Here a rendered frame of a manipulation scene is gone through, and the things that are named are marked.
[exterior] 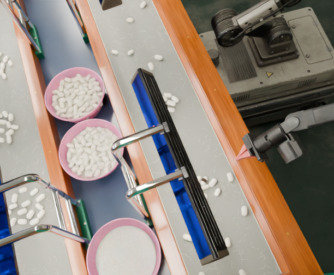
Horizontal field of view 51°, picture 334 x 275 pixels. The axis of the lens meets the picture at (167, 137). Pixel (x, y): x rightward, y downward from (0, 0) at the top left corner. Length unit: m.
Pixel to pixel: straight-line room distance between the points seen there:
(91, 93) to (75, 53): 0.30
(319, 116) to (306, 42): 0.98
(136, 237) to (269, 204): 0.50
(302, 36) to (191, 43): 0.70
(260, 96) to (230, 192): 0.75
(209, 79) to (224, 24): 0.28
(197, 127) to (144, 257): 0.54
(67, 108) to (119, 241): 0.63
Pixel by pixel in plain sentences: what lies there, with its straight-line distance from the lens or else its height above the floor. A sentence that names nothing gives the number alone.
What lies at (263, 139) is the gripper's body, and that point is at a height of 0.96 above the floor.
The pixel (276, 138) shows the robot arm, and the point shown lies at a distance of 1.17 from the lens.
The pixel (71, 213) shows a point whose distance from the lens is 1.29.
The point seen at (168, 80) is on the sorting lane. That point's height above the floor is 0.74.
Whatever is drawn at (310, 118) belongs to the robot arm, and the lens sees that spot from 1.12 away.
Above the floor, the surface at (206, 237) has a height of 1.11.
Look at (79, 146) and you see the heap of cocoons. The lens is 1.48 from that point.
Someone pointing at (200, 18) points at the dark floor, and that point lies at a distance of 2.74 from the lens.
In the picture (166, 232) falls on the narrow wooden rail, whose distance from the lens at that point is 1.29.
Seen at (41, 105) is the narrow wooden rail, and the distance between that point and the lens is 1.60.
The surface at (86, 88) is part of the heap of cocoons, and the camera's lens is 1.59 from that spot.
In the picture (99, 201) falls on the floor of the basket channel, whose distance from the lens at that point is 1.45.
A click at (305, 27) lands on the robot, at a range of 2.11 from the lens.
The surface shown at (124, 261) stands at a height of 0.73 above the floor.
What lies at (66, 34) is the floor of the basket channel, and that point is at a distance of 1.91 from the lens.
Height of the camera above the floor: 2.03
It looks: 66 degrees down
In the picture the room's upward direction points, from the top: 14 degrees counter-clockwise
